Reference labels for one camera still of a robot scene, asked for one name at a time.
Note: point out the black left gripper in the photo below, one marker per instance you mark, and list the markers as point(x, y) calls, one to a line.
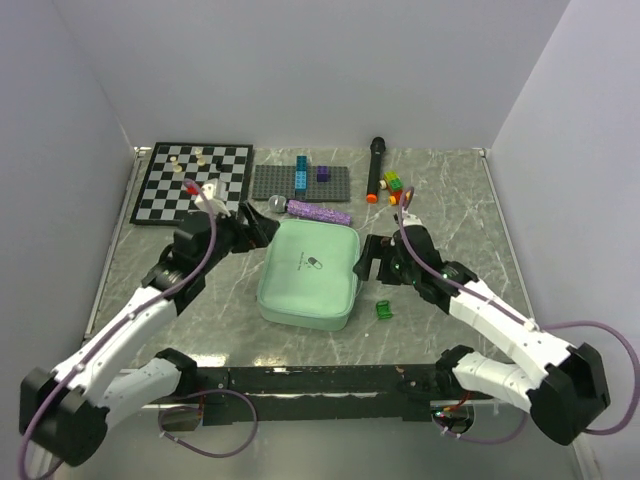
point(259, 232)

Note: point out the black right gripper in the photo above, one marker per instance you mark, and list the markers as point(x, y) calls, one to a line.
point(382, 247)

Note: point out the mint green medicine case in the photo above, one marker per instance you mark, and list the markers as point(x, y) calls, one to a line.
point(307, 278)

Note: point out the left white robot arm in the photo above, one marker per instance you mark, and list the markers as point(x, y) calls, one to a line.
point(69, 410)

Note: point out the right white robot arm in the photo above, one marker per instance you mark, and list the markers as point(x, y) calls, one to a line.
point(561, 386)

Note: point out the purple glitter microphone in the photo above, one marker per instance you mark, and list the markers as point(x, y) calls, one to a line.
point(280, 204)

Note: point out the grey building baseplate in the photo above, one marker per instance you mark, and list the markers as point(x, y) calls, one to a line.
point(269, 180)

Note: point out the green plastic clip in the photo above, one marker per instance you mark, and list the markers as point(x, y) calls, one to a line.
point(383, 310)

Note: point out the colourful brick toy car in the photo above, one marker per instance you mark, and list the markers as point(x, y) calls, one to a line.
point(392, 183)

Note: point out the black chess piece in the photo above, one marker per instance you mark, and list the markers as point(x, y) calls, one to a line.
point(218, 163)

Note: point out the blue brick stack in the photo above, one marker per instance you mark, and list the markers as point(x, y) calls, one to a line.
point(301, 173)

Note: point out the purple building brick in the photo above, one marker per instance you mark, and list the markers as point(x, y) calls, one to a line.
point(322, 174)

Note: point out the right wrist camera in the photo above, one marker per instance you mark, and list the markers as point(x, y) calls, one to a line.
point(406, 220)

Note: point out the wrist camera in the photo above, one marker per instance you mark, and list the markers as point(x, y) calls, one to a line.
point(406, 220)
point(209, 196)

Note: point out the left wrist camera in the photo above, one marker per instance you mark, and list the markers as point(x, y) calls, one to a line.
point(209, 196)

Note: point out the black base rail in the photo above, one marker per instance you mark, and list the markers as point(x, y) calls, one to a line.
point(406, 391)

